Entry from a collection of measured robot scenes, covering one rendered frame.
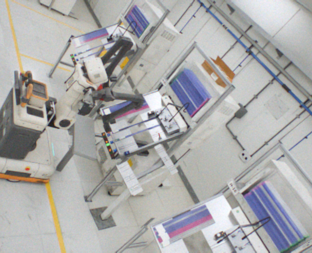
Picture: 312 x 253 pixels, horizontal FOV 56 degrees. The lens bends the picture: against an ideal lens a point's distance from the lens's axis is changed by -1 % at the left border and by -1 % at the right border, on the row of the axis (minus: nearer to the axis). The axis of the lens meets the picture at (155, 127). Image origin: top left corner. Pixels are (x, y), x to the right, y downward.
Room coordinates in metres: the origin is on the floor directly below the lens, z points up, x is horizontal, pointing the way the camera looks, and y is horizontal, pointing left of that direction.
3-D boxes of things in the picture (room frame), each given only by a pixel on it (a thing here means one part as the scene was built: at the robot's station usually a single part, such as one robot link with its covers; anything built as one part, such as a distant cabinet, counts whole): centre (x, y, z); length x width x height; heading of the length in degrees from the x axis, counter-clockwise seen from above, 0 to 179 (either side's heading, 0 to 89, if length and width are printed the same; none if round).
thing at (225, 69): (3.35, -0.14, 1.82); 0.68 x 0.30 x 0.20; 51
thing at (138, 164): (3.18, -0.07, 0.31); 0.70 x 0.65 x 0.62; 51
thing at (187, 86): (3.05, -0.04, 1.52); 0.51 x 0.13 x 0.27; 51
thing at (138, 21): (4.11, 1.05, 0.95); 1.35 x 0.82 x 1.90; 141
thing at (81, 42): (3.94, 1.17, 0.66); 1.01 x 0.73 x 1.31; 141
